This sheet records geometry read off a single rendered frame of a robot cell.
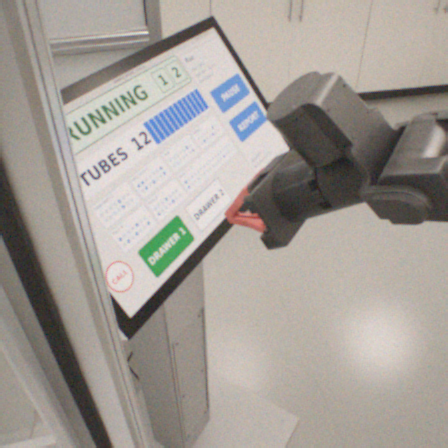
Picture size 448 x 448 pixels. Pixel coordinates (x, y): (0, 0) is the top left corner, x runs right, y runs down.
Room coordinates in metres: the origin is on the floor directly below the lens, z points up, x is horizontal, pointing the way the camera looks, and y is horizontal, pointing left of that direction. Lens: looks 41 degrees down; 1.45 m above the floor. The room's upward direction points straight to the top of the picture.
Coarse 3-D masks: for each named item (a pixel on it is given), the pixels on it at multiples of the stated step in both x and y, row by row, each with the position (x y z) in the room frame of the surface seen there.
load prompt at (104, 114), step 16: (160, 64) 0.71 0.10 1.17; (176, 64) 0.73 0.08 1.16; (128, 80) 0.65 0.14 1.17; (144, 80) 0.66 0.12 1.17; (160, 80) 0.68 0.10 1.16; (176, 80) 0.71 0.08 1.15; (192, 80) 0.73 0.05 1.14; (96, 96) 0.59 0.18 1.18; (112, 96) 0.61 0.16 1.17; (128, 96) 0.62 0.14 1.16; (144, 96) 0.64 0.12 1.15; (160, 96) 0.66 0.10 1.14; (80, 112) 0.55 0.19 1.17; (96, 112) 0.57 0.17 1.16; (112, 112) 0.59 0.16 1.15; (128, 112) 0.60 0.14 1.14; (80, 128) 0.54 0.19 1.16; (96, 128) 0.55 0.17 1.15; (112, 128) 0.57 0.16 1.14; (80, 144) 0.52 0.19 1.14
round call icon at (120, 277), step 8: (120, 256) 0.42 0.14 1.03; (112, 264) 0.41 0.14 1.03; (120, 264) 0.41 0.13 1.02; (128, 264) 0.42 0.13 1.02; (104, 272) 0.40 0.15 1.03; (112, 272) 0.40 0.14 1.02; (120, 272) 0.41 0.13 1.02; (128, 272) 0.41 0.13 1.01; (112, 280) 0.39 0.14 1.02; (120, 280) 0.40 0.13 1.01; (128, 280) 0.40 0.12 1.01; (136, 280) 0.41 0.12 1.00; (112, 288) 0.38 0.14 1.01; (120, 288) 0.39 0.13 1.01; (128, 288) 0.39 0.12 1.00; (120, 296) 0.38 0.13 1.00
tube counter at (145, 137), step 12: (192, 96) 0.70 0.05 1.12; (168, 108) 0.65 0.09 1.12; (180, 108) 0.67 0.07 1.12; (192, 108) 0.69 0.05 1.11; (204, 108) 0.70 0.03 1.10; (144, 120) 0.61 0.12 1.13; (156, 120) 0.62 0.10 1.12; (168, 120) 0.64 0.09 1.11; (180, 120) 0.65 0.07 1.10; (192, 120) 0.67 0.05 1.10; (132, 132) 0.58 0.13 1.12; (144, 132) 0.59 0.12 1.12; (156, 132) 0.61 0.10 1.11; (168, 132) 0.62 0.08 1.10; (132, 144) 0.56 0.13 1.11; (144, 144) 0.58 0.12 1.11; (156, 144) 0.59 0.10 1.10; (144, 156) 0.56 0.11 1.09
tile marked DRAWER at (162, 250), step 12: (168, 228) 0.49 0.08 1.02; (180, 228) 0.50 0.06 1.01; (156, 240) 0.47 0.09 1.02; (168, 240) 0.48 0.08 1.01; (180, 240) 0.49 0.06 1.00; (192, 240) 0.50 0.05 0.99; (144, 252) 0.44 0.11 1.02; (156, 252) 0.45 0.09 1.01; (168, 252) 0.46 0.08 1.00; (180, 252) 0.47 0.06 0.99; (156, 264) 0.44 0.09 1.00; (168, 264) 0.45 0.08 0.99; (156, 276) 0.43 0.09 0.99
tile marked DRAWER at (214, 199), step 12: (216, 180) 0.61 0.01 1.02; (204, 192) 0.58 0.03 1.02; (216, 192) 0.59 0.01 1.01; (192, 204) 0.55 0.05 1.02; (204, 204) 0.56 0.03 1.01; (216, 204) 0.57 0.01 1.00; (228, 204) 0.59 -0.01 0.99; (192, 216) 0.53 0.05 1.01; (204, 216) 0.54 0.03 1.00; (216, 216) 0.56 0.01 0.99; (204, 228) 0.53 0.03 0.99
